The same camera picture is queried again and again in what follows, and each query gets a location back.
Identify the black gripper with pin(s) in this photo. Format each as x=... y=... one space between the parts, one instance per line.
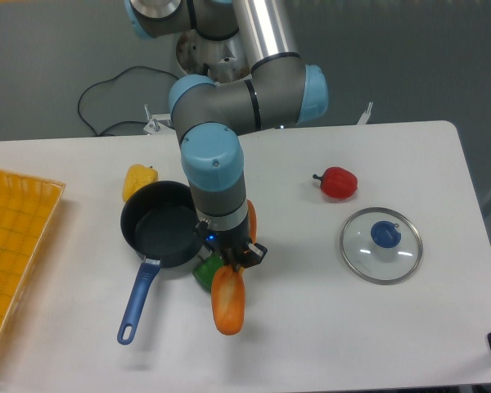
x=232 y=245

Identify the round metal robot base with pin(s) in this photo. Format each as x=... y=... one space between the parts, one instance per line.
x=224 y=61

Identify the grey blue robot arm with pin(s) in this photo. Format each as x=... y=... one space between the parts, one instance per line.
x=209 y=117

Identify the green bell pepper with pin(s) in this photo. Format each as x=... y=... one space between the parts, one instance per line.
x=204 y=272

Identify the orange carrot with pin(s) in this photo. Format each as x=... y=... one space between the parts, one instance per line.
x=252 y=221

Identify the yellow bell pepper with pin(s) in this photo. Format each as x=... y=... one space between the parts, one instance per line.
x=138 y=176

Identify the red bell pepper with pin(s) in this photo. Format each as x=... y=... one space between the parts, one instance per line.
x=337 y=183

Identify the glass lid with blue knob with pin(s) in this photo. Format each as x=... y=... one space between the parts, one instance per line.
x=381 y=246

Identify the yellow plastic basket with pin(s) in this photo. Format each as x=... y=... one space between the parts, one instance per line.
x=27 y=204

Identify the dark pot with blue handle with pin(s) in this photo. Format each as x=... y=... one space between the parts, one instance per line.
x=158 y=222

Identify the white left table bracket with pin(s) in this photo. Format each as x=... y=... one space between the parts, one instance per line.
x=158 y=123

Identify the white table bracket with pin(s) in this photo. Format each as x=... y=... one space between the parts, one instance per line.
x=366 y=115
x=158 y=123

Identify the white right table bracket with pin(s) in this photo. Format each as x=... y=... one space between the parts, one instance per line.
x=366 y=115

